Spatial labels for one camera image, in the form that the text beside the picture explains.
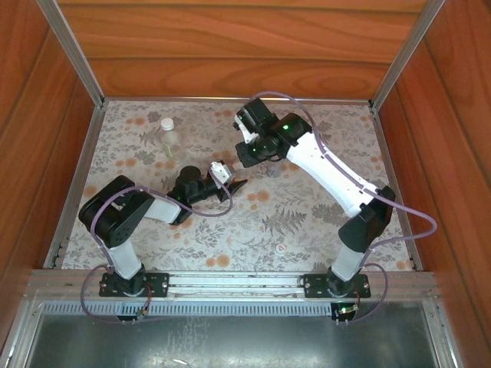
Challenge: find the bluish clear plastic bottle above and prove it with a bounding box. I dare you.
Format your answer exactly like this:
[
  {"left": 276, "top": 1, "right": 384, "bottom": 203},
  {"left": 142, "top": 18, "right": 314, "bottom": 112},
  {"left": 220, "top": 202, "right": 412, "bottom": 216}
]
[{"left": 265, "top": 159, "right": 285, "bottom": 180}]

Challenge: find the floral patterned tablecloth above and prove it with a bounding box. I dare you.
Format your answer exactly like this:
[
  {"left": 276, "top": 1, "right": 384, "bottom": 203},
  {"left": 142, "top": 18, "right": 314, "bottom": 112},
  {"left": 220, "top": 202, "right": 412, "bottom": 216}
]
[{"left": 61, "top": 100, "right": 417, "bottom": 274}]

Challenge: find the grey metal sheet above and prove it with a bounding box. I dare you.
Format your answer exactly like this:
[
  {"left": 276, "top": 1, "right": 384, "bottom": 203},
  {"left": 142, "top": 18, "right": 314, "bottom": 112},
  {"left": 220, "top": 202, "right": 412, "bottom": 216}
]
[{"left": 22, "top": 314, "right": 440, "bottom": 368}]

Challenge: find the small circuit board green light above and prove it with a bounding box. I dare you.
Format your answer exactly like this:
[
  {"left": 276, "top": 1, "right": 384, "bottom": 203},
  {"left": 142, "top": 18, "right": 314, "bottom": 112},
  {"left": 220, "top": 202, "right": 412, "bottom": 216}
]
[{"left": 331, "top": 301, "right": 362, "bottom": 327}]

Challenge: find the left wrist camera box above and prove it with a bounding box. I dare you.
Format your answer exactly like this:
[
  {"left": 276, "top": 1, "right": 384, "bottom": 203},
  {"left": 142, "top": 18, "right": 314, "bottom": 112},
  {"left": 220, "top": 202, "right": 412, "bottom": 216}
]
[{"left": 208, "top": 159, "right": 236, "bottom": 184}]

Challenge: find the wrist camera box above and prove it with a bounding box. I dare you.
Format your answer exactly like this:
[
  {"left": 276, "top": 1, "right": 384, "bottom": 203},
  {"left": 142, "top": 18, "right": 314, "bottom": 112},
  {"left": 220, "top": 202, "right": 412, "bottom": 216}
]
[
  {"left": 208, "top": 159, "right": 236, "bottom": 184},
  {"left": 232, "top": 113, "right": 257, "bottom": 143}
]

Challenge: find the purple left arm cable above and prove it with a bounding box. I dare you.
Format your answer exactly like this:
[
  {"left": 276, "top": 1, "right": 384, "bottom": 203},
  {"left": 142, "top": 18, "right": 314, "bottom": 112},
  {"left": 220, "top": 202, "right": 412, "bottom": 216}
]
[{"left": 79, "top": 172, "right": 235, "bottom": 326}]

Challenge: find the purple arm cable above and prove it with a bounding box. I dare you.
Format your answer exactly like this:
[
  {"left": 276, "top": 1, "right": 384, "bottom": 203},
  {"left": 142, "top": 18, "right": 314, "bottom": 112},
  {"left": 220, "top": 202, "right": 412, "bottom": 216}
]
[
  {"left": 79, "top": 172, "right": 235, "bottom": 326},
  {"left": 252, "top": 90, "right": 438, "bottom": 326}
]

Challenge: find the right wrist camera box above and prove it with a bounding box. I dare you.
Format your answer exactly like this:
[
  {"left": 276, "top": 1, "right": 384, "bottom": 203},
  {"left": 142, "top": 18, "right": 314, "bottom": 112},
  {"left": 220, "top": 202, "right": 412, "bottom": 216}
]
[{"left": 232, "top": 113, "right": 257, "bottom": 143}]

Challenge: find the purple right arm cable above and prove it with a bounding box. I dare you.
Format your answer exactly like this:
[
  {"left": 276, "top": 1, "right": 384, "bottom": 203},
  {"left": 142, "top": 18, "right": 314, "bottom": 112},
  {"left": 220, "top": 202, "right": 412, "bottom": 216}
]
[{"left": 252, "top": 90, "right": 438, "bottom": 326}]

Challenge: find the aluminium frame rail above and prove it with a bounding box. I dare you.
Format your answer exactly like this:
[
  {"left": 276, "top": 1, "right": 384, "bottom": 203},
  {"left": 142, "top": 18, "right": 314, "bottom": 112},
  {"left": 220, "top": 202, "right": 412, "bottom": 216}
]
[
  {"left": 370, "top": 107, "right": 424, "bottom": 271},
  {"left": 42, "top": 105, "right": 107, "bottom": 269},
  {"left": 421, "top": 301, "right": 463, "bottom": 368},
  {"left": 102, "top": 96, "right": 372, "bottom": 105},
  {"left": 0, "top": 298, "right": 45, "bottom": 368}
]

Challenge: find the wide aluminium base rail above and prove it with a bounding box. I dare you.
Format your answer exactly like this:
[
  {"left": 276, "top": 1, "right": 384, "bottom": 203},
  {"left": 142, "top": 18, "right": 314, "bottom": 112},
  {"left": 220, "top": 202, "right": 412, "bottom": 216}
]
[{"left": 23, "top": 269, "right": 439, "bottom": 301}]

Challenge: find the grey slotted cable duct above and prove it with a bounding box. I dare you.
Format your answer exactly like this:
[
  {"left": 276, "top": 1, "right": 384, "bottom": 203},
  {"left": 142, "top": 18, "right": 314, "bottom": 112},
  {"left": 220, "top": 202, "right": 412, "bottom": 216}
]
[{"left": 40, "top": 300, "right": 334, "bottom": 318}]

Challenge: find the small connector with red wire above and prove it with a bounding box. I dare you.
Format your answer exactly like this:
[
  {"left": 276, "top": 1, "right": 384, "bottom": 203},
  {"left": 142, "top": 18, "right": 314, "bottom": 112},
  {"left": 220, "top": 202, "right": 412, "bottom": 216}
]
[{"left": 136, "top": 284, "right": 153, "bottom": 320}]

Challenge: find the aluminium frame post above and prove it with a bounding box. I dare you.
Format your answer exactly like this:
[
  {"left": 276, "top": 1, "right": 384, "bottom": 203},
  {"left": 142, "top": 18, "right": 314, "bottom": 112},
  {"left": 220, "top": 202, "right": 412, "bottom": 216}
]
[
  {"left": 368, "top": 0, "right": 447, "bottom": 112},
  {"left": 36, "top": 0, "right": 107, "bottom": 110}
]

